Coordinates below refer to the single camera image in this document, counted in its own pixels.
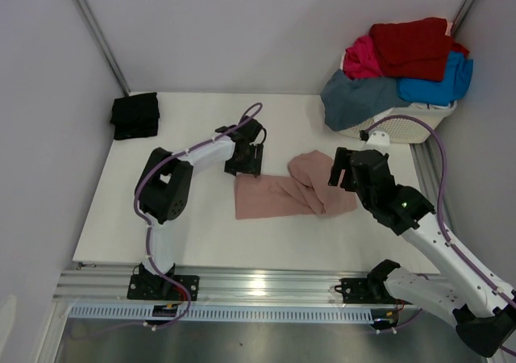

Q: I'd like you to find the pink t shirt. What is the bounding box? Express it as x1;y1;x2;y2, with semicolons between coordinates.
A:
235;150;357;220

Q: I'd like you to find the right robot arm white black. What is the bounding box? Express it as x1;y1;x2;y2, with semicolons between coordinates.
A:
328;148;515;357

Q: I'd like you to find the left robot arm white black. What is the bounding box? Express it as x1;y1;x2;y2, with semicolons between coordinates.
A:
127;116;267;301

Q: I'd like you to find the white laundry basket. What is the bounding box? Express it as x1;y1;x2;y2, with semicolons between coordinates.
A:
339;102;458;144

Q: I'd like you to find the grey blue t shirt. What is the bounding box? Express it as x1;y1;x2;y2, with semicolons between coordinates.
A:
320;69;411;131

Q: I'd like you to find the white t shirt in basket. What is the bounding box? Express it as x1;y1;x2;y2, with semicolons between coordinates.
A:
410;101;457;111

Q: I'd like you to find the magenta t shirt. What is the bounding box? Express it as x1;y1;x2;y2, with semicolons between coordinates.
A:
342;35;384;80

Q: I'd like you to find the folded black t shirt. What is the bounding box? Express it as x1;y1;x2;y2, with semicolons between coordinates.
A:
110;92;160;140

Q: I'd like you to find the dark red t shirt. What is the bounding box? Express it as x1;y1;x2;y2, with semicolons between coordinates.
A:
369;17;469;81

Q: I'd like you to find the bright blue t shirt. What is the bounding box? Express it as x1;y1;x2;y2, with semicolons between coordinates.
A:
395;50;474;106

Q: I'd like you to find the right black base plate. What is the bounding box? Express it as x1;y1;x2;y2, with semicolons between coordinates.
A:
333;277;401;305

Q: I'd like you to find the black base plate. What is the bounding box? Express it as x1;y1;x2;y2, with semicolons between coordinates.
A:
333;277;401;305
127;274;200;301

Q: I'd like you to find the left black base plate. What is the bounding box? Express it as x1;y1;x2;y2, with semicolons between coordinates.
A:
127;274;200;301

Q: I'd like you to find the white slotted cable duct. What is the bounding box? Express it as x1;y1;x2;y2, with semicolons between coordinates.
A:
69;303;374;324

